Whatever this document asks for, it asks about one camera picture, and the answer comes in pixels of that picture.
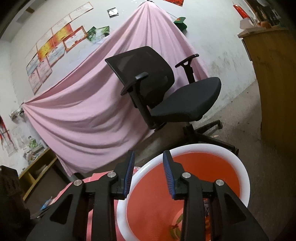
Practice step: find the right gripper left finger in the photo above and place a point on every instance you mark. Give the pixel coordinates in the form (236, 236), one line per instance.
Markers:
(111, 185)

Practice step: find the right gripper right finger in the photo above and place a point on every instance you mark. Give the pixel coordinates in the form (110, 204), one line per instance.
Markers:
(230, 219)

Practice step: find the leaves and wrappers pile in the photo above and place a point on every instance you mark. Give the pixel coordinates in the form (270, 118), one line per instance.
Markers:
(176, 227)

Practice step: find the pink plaid tablecloth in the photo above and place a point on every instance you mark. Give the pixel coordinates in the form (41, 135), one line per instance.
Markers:
(92, 203)

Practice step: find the blue cover book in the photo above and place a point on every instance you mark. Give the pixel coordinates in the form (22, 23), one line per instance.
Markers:
(47, 203)

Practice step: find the orange white plastic basin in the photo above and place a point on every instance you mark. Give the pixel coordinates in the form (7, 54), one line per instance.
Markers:
(149, 210)

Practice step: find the pink hanging sheet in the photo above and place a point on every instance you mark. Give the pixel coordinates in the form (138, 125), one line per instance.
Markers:
(83, 118)

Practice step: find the wooden cabinet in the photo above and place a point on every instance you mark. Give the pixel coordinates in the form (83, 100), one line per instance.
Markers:
(272, 53)

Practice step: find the wooden wall shelf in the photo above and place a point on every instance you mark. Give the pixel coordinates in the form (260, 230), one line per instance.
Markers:
(34, 173)

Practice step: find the red tassel wall ornament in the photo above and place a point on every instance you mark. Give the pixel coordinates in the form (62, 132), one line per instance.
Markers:
(4, 131)

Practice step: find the certificates on wall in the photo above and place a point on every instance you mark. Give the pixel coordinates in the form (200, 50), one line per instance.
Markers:
(53, 45)

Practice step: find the green cap on wall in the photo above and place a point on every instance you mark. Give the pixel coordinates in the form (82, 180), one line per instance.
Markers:
(179, 22)

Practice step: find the red diamond wall poster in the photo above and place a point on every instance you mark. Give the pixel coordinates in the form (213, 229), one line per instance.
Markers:
(176, 2)

